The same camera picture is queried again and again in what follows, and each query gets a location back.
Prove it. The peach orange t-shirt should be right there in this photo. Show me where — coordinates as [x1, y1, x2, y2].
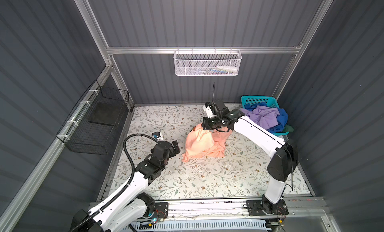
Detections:
[182, 124, 232, 163]

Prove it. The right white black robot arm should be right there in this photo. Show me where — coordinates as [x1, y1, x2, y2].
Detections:
[202, 103, 299, 215]

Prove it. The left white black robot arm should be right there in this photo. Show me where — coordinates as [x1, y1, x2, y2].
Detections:
[70, 141, 181, 232]

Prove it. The purple t-shirt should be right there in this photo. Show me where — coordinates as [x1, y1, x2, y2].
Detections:
[240, 105, 280, 130]

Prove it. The teal plastic laundry basket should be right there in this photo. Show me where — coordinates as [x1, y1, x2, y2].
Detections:
[241, 95, 289, 137]

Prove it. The white bottle in basket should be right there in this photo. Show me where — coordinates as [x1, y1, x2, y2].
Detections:
[217, 65, 239, 73]

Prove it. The blue t-shirt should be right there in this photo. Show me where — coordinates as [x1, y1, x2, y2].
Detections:
[244, 102, 288, 134]

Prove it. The floral patterned table mat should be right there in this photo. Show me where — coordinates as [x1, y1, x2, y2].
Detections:
[106, 104, 312, 202]

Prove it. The dark green garment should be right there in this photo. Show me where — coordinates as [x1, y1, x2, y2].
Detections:
[284, 125, 295, 133]

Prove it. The white ventilation grille strip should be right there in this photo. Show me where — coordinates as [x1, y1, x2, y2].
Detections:
[132, 219, 272, 232]

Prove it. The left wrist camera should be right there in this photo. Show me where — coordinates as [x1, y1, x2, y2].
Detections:
[152, 132, 164, 141]

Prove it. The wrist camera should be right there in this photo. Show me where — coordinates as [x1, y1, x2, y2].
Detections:
[204, 99, 228, 119]
[152, 132, 164, 141]

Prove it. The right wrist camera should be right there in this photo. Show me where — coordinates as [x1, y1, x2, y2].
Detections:
[204, 99, 228, 119]

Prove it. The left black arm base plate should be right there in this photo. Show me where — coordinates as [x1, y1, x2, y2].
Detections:
[142, 202, 169, 220]

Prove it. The white wire mesh basket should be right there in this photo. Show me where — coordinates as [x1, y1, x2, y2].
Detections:
[173, 48, 242, 76]

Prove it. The black wire basket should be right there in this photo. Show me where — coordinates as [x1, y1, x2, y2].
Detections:
[57, 82, 130, 156]

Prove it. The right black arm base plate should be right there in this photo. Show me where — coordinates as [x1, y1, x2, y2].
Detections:
[243, 200, 289, 217]

